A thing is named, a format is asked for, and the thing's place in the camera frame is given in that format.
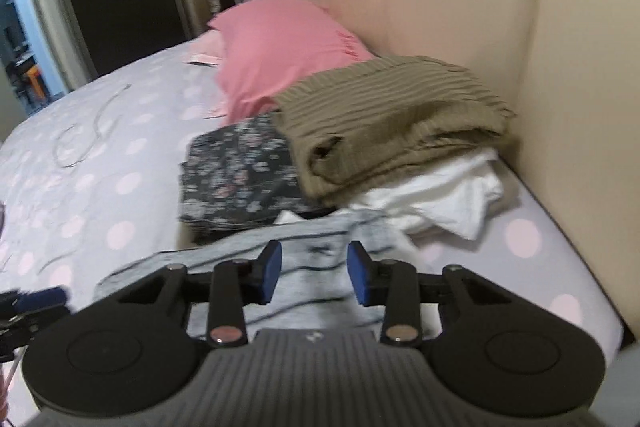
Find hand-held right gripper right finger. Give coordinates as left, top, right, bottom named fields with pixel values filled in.
left=347, top=239, right=507, bottom=349

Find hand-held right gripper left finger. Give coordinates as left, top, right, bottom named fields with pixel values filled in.
left=117, top=239, right=284, bottom=349

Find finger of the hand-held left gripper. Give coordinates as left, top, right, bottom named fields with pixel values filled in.
left=0, top=286, right=71, bottom=324

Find grey striped pants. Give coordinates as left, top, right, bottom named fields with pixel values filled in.
left=94, top=207, right=426, bottom=343

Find dark floral garment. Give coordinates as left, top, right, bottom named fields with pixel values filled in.
left=179, top=113, right=321, bottom=238

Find white garment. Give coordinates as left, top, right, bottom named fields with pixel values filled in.
left=275, top=149, right=505, bottom=240

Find olive striped garment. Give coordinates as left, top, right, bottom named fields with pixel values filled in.
left=270, top=55, right=517, bottom=209

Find polka dot bedsheet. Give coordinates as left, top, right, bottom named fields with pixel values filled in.
left=0, top=39, right=626, bottom=427

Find orange stool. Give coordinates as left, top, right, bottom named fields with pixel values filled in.
left=25, top=64, right=45, bottom=102

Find pink pillow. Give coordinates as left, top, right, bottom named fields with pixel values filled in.
left=206, top=0, right=376, bottom=122

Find light pink cloth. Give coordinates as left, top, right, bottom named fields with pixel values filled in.
left=187, top=29, right=231, bottom=120

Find thin grey cable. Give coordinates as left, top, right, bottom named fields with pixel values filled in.
left=52, top=84, right=133, bottom=168

